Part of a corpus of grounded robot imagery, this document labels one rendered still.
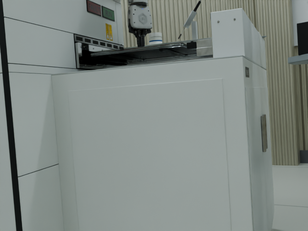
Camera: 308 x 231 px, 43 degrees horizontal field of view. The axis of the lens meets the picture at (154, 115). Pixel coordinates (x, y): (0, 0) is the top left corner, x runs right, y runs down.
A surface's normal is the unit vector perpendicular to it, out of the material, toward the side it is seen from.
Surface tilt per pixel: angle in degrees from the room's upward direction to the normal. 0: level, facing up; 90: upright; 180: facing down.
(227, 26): 90
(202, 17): 90
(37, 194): 90
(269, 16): 90
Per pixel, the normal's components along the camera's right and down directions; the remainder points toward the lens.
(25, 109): 0.94, -0.05
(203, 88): -0.34, 0.07
